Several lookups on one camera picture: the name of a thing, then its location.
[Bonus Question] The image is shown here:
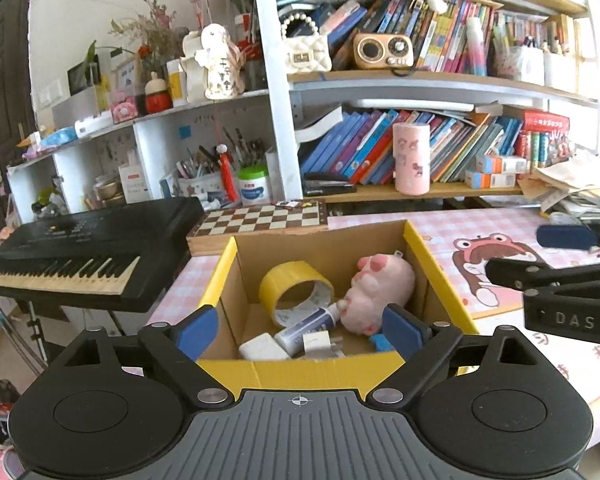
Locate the black stapler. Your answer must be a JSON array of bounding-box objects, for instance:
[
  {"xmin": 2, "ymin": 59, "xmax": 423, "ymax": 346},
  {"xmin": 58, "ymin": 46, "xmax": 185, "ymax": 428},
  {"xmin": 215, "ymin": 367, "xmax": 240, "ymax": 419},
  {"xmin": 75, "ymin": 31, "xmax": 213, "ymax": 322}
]
[{"xmin": 302, "ymin": 172, "xmax": 357, "ymax": 197}]

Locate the wooden chessboard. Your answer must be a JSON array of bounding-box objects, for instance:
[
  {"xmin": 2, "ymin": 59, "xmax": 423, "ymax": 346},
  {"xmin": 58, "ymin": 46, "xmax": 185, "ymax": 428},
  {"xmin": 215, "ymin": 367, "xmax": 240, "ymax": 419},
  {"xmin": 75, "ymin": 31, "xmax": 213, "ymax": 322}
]
[{"xmin": 186, "ymin": 199, "xmax": 329, "ymax": 256}]

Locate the white wall switch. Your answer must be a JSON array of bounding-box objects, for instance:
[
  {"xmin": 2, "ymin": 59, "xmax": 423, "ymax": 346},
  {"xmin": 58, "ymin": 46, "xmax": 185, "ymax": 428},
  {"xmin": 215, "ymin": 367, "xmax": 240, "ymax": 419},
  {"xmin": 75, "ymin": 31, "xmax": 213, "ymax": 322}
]
[{"xmin": 39, "ymin": 77, "xmax": 68, "ymax": 108}]

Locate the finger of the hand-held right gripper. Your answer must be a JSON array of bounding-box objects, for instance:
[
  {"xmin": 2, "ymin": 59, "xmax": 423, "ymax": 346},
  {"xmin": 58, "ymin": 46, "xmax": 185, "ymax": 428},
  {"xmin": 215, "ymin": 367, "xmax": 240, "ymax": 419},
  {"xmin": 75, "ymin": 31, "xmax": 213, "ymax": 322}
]
[
  {"xmin": 536, "ymin": 220, "xmax": 600, "ymax": 256},
  {"xmin": 485, "ymin": 256, "xmax": 600, "ymax": 301}
]

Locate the yellow tape roll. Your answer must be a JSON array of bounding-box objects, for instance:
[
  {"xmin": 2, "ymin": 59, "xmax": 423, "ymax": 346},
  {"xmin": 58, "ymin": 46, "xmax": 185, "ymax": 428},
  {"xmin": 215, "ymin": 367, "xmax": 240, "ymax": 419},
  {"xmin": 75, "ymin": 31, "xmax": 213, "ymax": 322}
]
[{"xmin": 258, "ymin": 261, "xmax": 336, "ymax": 326}]

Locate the yellow cardboard box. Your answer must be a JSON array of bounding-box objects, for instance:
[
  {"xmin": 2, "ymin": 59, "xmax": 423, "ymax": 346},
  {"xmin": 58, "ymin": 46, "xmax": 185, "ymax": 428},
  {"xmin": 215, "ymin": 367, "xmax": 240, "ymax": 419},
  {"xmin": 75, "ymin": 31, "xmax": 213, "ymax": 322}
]
[{"xmin": 186, "ymin": 219, "xmax": 481, "ymax": 396}]

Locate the white storage box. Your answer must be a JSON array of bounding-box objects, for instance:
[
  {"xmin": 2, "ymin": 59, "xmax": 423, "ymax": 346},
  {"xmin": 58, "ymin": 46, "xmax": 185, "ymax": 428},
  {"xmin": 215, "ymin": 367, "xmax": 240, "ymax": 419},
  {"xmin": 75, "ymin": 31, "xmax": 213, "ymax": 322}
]
[{"xmin": 544, "ymin": 50, "xmax": 578, "ymax": 93}]

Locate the row of slanted books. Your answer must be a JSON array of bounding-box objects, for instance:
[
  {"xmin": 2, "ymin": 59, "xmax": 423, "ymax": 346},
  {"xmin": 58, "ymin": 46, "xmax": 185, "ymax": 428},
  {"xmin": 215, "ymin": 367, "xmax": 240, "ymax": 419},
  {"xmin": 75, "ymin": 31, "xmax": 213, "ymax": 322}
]
[{"xmin": 300, "ymin": 109, "xmax": 526, "ymax": 186}]

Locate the pile of papers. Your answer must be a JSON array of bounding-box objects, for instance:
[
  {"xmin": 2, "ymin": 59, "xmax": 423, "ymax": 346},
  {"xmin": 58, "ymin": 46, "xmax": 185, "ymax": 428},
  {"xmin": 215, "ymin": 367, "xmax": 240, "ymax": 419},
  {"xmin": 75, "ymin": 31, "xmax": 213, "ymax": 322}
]
[{"xmin": 522, "ymin": 152, "xmax": 600, "ymax": 211}]

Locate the red tassel ornament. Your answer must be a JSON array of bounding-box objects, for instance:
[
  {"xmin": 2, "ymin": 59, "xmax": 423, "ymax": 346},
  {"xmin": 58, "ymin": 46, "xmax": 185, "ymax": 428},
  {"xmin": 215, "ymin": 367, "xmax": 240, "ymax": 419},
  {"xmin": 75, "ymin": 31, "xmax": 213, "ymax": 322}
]
[{"xmin": 215, "ymin": 144, "xmax": 238, "ymax": 202}]

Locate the small white plug adapter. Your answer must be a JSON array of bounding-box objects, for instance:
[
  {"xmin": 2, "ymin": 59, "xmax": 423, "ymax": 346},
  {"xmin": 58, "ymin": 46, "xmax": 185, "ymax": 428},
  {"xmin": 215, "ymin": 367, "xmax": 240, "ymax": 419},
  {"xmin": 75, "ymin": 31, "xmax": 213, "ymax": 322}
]
[{"xmin": 301, "ymin": 329, "xmax": 346, "ymax": 359}]

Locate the red flat box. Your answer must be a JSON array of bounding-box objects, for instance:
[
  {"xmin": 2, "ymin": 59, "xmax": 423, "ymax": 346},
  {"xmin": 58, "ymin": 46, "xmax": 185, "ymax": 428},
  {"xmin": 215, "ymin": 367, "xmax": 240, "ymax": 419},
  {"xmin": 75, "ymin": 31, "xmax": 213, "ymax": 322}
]
[{"xmin": 524, "ymin": 110, "xmax": 571, "ymax": 134}]

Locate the white jar green lid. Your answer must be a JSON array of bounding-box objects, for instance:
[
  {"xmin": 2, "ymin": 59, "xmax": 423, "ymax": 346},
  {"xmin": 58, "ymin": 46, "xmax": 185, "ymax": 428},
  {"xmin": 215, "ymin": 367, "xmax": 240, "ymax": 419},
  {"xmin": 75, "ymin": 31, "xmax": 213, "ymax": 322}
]
[{"xmin": 237, "ymin": 165, "xmax": 272, "ymax": 204}]

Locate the pen holder with brushes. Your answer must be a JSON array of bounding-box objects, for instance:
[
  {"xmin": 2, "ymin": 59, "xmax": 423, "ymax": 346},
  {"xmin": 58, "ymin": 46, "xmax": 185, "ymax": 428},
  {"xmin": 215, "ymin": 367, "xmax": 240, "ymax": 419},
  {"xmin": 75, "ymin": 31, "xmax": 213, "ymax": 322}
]
[{"xmin": 160, "ymin": 147, "xmax": 226, "ymax": 208}]

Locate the dried flower bunch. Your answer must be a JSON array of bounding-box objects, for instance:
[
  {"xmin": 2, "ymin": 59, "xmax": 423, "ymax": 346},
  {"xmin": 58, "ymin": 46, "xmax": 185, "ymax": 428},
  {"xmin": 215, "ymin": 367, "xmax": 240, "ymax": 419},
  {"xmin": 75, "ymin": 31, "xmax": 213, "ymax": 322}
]
[{"xmin": 110, "ymin": 0, "xmax": 191, "ymax": 61}]

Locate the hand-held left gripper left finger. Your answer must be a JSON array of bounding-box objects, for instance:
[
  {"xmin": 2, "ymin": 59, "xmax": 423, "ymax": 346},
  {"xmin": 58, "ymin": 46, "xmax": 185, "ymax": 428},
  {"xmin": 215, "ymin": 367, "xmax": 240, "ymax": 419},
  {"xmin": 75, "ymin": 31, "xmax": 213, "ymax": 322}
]
[{"xmin": 60, "ymin": 305, "xmax": 233, "ymax": 407}]

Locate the black electric keyboard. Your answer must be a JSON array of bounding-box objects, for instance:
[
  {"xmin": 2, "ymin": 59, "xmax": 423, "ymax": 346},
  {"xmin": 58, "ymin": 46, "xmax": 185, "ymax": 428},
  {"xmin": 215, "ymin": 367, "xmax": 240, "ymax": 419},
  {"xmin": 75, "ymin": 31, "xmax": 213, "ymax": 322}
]
[{"xmin": 0, "ymin": 196, "xmax": 205, "ymax": 313}]

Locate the wooden retro radio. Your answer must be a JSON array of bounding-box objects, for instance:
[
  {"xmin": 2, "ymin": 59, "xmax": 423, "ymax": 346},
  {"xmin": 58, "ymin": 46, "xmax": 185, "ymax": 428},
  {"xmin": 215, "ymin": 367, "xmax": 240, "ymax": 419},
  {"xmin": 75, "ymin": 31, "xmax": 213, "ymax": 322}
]
[{"xmin": 353, "ymin": 33, "xmax": 413, "ymax": 70}]

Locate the white quilted purse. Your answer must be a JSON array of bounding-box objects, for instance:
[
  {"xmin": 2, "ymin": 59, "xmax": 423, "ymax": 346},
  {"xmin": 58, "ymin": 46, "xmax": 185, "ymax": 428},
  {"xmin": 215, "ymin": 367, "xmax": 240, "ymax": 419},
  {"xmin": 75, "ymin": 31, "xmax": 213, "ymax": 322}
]
[{"xmin": 280, "ymin": 10, "xmax": 331, "ymax": 75}]

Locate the white bookshelf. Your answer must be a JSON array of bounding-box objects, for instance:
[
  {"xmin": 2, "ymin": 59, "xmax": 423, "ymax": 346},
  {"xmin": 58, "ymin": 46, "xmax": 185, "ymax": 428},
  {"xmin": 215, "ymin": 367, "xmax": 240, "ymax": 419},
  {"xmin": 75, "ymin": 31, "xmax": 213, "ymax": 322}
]
[{"xmin": 7, "ymin": 0, "xmax": 600, "ymax": 221}]

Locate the white charger block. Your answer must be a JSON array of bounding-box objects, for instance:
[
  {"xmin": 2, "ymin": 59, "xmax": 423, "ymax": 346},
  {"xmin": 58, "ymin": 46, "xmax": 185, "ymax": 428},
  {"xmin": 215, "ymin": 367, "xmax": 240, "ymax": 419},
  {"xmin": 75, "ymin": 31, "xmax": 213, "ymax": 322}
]
[{"xmin": 238, "ymin": 331, "xmax": 293, "ymax": 361}]

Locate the red round doll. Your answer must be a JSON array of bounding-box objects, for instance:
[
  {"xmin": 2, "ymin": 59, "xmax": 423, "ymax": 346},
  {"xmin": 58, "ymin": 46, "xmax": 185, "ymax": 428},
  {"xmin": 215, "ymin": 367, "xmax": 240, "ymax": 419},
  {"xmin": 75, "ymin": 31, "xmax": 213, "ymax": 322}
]
[{"xmin": 144, "ymin": 72, "xmax": 172, "ymax": 115}]

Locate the keyboard stand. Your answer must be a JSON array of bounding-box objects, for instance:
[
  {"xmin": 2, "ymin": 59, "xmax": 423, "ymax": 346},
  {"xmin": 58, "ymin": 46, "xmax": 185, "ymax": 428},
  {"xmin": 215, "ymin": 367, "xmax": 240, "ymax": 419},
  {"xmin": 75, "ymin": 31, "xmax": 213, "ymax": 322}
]
[{"xmin": 10, "ymin": 300, "xmax": 126, "ymax": 376}]

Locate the pink printed cup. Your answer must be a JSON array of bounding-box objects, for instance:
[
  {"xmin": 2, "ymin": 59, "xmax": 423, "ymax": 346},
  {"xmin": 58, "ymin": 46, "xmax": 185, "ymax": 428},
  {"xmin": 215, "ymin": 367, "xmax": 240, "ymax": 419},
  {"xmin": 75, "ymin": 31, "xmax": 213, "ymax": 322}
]
[{"xmin": 392, "ymin": 122, "xmax": 432, "ymax": 195}]

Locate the white glue bottle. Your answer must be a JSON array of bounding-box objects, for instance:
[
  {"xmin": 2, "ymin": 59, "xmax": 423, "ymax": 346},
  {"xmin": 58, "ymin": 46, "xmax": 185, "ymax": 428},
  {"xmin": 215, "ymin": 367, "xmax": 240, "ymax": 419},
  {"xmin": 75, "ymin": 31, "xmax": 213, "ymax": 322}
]
[{"xmin": 273, "ymin": 301, "xmax": 348, "ymax": 356}]

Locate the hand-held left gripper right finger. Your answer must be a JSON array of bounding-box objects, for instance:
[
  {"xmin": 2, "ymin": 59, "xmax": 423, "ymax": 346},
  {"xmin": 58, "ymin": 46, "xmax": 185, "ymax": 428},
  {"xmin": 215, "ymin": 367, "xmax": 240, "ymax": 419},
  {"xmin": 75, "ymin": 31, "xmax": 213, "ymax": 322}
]
[{"xmin": 366, "ymin": 304, "xmax": 545, "ymax": 407}]

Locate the white cloth figurine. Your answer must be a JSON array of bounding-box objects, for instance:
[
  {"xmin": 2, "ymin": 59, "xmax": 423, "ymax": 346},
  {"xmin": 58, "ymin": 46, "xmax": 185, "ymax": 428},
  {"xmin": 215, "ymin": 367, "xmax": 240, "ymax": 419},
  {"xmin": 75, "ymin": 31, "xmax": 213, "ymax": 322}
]
[{"xmin": 180, "ymin": 24, "xmax": 246, "ymax": 100}]

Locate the pink checked desktop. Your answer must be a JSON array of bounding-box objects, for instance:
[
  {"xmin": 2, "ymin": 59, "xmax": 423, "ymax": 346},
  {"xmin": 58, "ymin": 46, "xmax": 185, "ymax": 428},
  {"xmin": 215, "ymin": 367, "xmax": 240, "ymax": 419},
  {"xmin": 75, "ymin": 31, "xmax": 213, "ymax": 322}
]
[{"xmin": 147, "ymin": 205, "xmax": 600, "ymax": 456}]

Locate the pink plush toy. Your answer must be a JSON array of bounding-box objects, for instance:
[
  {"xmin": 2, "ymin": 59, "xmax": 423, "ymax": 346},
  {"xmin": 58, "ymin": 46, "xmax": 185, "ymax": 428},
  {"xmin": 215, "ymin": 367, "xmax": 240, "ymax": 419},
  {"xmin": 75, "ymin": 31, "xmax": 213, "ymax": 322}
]
[{"xmin": 336, "ymin": 254, "xmax": 416, "ymax": 336}]

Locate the orange white carton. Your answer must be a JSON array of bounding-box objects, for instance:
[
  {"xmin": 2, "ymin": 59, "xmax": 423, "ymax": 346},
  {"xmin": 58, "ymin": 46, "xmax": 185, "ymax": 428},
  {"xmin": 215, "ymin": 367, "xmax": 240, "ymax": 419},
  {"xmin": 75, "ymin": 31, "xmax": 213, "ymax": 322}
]
[
  {"xmin": 475, "ymin": 155, "xmax": 528, "ymax": 175},
  {"xmin": 464, "ymin": 170, "xmax": 523, "ymax": 190}
]

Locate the row of upright books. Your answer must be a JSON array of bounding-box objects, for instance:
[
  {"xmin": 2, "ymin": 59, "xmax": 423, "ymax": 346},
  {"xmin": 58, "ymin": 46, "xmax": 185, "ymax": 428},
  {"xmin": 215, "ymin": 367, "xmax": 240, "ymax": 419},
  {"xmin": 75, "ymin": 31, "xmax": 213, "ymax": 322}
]
[{"xmin": 325, "ymin": 0, "xmax": 588, "ymax": 78}]

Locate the brass bowl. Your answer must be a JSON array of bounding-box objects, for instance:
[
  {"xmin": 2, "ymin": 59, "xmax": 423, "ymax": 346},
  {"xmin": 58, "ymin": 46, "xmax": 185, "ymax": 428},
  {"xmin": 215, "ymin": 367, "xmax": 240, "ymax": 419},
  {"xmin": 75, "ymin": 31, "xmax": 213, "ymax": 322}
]
[{"xmin": 94, "ymin": 177, "xmax": 126, "ymax": 206}]

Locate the dark wooden door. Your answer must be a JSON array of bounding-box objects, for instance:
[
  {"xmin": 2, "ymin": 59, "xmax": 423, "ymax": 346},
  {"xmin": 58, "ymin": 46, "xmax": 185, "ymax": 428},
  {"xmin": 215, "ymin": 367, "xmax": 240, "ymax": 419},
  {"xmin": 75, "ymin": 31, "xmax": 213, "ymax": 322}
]
[{"xmin": 0, "ymin": 0, "xmax": 36, "ymax": 241}]

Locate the small pink box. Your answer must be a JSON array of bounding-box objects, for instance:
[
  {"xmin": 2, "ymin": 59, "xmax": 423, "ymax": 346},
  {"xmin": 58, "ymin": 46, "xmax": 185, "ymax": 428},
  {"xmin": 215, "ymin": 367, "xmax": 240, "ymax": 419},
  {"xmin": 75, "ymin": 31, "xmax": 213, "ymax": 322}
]
[{"xmin": 109, "ymin": 92, "xmax": 137, "ymax": 123}]

